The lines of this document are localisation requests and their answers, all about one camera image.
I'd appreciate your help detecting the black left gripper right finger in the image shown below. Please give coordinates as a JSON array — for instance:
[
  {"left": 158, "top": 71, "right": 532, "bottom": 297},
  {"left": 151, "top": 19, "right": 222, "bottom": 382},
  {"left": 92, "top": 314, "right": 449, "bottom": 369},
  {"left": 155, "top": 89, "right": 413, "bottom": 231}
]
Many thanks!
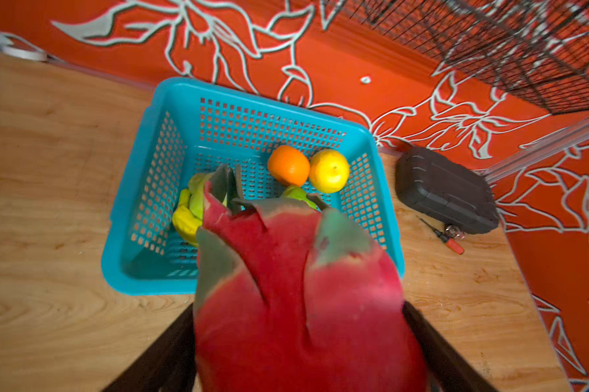
[{"left": 402, "top": 301, "right": 496, "bottom": 392}]

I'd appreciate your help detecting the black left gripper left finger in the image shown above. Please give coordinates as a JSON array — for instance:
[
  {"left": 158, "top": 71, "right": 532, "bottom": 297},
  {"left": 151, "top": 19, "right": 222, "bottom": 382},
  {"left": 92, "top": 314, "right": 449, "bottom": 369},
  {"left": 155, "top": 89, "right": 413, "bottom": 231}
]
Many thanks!
[{"left": 104, "top": 305, "right": 196, "bottom": 391}]

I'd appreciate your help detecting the pink dragon fruit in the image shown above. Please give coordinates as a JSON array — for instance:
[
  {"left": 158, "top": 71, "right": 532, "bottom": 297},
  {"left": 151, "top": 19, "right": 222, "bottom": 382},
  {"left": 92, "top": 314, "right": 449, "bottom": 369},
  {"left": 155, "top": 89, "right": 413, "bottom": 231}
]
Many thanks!
[{"left": 193, "top": 165, "right": 427, "bottom": 391}]

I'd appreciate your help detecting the yellow banana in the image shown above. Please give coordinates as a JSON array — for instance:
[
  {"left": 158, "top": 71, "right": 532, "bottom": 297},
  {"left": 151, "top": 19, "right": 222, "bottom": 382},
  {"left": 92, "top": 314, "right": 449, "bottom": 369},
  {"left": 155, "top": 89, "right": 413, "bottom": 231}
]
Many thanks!
[{"left": 172, "top": 189, "right": 202, "bottom": 247}]

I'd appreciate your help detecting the orange fruit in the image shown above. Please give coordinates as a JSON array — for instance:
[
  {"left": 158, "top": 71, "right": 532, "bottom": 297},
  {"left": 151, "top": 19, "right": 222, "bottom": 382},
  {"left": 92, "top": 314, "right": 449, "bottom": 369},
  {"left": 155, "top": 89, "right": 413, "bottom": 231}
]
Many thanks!
[{"left": 267, "top": 145, "right": 310, "bottom": 186}]

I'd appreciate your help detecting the yellow lemon fruit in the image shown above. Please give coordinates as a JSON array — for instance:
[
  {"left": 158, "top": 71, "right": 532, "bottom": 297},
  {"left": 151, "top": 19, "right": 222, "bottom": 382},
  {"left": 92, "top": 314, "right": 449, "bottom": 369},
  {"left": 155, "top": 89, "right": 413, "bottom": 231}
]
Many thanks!
[{"left": 309, "top": 149, "right": 350, "bottom": 194}]

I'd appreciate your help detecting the teal plastic basket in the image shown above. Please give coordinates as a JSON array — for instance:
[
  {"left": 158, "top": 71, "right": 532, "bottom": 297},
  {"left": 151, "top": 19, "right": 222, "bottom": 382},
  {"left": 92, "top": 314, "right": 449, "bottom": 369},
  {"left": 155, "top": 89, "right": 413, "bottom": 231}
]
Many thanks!
[{"left": 100, "top": 77, "right": 406, "bottom": 296}]

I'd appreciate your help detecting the red handled screwdriver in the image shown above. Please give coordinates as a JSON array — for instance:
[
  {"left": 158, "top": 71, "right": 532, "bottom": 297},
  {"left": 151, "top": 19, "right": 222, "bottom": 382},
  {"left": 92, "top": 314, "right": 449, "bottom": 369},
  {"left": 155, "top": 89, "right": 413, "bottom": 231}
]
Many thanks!
[{"left": 418, "top": 217, "right": 465, "bottom": 255}]

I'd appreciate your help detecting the black wire wall basket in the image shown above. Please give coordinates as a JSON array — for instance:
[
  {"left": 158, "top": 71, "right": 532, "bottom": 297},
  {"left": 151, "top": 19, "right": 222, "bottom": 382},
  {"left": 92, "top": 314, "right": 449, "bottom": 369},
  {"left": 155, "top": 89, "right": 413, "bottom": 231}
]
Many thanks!
[{"left": 318, "top": 0, "right": 589, "bottom": 115}]

